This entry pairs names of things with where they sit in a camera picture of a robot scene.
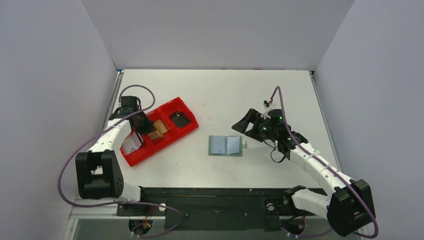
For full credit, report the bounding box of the gold VIP card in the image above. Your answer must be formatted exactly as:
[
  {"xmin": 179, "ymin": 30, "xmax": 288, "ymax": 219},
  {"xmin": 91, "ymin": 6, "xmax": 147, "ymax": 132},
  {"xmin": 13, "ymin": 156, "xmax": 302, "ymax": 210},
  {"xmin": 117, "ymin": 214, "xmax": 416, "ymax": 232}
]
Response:
[{"xmin": 154, "ymin": 119, "xmax": 168, "ymax": 135}]

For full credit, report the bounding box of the green leather card holder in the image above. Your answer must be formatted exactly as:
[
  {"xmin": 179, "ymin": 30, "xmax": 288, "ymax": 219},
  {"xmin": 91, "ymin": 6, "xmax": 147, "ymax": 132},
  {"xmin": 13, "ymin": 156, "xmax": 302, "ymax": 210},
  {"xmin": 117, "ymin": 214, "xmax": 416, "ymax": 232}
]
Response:
[{"xmin": 208, "ymin": 135, "xmax": 247, "ymax": 157}]

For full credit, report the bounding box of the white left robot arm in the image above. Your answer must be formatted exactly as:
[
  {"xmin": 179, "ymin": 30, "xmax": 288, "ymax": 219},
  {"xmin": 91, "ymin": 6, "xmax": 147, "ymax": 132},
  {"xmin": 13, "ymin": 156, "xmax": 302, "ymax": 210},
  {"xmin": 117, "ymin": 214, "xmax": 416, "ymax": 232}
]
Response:
[{"xmin": 75, "ymin": 96, "xmax": 156, "ymax": 215}]

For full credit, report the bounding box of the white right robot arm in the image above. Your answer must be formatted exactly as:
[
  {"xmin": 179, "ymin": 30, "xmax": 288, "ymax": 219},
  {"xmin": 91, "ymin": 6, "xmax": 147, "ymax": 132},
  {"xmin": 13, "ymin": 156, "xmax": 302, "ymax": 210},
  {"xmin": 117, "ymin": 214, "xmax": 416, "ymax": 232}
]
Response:
[{"xmin": 231, "ymin": 108, "xmax": 376, "ymax": 237}]

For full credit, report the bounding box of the white VIP card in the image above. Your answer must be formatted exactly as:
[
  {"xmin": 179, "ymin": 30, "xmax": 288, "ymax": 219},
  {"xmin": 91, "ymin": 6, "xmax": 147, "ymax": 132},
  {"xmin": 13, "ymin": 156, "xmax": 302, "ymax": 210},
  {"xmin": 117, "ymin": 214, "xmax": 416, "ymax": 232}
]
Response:
[{"xmin": 121, "ymin": 132, "xmax": 143, "ymax": 155}]

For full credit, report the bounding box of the black card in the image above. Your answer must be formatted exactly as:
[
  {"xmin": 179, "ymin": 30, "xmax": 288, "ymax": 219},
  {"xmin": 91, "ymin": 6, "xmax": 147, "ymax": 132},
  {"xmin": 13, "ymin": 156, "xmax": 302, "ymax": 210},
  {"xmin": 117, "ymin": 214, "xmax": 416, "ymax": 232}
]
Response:
[{"xmin": 169, "ymin": 111, "xmax": 191, "ymax": 128}]

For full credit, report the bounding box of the red right bin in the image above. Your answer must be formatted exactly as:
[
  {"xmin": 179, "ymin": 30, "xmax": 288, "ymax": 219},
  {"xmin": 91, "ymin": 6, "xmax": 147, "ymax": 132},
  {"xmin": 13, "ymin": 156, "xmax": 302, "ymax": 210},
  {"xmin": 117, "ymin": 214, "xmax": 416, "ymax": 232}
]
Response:
[{"xmin": 157, "ymin": 97, "xmax": 199, "ymax": 138}]

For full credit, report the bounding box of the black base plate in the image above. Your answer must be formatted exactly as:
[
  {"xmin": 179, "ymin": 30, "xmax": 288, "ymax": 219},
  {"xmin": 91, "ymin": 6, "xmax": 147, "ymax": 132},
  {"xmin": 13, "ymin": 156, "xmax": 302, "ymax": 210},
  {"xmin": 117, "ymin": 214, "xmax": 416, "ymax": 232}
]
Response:
[{"xmin": 116, "ymin": 187, "xmax": 315, "ymax": 231}]

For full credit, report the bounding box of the aluminium frame rail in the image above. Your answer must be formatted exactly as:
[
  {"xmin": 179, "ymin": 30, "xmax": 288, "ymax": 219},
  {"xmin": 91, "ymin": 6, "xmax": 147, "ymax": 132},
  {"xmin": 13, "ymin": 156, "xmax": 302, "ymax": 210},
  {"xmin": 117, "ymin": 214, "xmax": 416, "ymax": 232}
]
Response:
[{"xmin": 66, "ymin": 194, "xmax": 340, "ymax": 240}]

